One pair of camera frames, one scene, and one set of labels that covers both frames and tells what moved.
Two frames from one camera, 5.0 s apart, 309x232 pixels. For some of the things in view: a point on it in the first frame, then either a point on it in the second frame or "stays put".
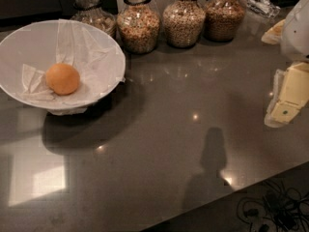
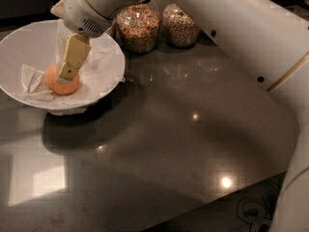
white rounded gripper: (296, 33) → (82, 13)
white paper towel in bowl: (98, 58) stays put
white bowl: (34, 44) stays put
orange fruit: (63, 78) stays put
